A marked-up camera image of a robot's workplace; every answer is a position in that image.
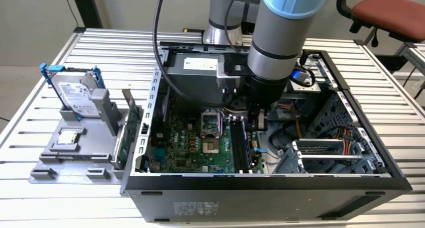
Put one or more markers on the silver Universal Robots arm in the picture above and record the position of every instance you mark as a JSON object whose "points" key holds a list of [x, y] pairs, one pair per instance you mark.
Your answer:
{"points": [[278, 38]]}

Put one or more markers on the black RAM slot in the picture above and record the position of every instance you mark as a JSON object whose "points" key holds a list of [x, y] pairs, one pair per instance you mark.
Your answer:
{"points": [[236, 144]]}

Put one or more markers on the round black fan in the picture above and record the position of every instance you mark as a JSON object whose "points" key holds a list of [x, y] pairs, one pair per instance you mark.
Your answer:
{"points": [[237, 103]]}

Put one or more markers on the silver metal drive cage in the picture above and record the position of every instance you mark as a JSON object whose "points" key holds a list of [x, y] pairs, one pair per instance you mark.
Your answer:
{"points": [[304, 88]]}

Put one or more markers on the socket locking lever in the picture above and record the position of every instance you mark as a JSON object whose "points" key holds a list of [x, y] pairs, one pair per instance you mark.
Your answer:
{"points": [[220, 124]]}

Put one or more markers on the grey power supply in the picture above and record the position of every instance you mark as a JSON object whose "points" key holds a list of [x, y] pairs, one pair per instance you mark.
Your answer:
{"points": [[196, 88]]}

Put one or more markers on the CPU socket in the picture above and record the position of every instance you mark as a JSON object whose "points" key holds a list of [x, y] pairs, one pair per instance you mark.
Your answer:
{"points": [[210, 146]]}

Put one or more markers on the green motherboard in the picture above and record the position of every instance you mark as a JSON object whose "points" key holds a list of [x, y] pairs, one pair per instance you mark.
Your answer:
{"points": [[185, 141]]}

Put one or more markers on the grey disk bay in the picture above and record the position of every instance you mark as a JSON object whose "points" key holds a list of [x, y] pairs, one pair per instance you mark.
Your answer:
{"points": [[328, 158]]}

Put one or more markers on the small yellow black tool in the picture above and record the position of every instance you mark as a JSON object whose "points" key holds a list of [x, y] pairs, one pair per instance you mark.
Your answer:
{"points": [[189, 30]]}

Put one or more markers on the green graphics card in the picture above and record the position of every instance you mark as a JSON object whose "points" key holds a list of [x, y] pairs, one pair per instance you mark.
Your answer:
{"points": [[130, 128]]}

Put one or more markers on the black PC case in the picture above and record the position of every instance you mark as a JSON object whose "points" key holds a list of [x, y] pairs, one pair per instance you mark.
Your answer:
{"points": [[232, 203]]}

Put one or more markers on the red office chair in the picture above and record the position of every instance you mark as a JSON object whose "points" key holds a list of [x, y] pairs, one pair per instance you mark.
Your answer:
{"points": [[387, 11]]}

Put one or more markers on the grey parts rack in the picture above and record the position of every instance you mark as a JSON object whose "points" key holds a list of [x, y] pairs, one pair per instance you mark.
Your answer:
{"points": [[89, 138]]}

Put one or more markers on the hard disk in blue carrier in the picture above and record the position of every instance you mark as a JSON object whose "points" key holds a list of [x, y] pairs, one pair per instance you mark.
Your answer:
{"points": [[74, 93]]}

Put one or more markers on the silver CPU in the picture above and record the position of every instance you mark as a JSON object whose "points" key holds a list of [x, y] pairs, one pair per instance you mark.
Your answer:
{"points": [[68, 137]]}

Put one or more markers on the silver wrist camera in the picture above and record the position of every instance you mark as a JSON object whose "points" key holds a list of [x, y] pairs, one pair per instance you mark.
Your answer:
{"points": [[305, 78]]}

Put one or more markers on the aluminium frame side table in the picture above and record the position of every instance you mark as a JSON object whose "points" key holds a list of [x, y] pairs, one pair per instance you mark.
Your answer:
{"points": [[413, 48]]}

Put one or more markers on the black vertical post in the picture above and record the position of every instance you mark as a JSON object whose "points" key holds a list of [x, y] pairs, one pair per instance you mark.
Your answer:
{"points": [[88, 9]]}

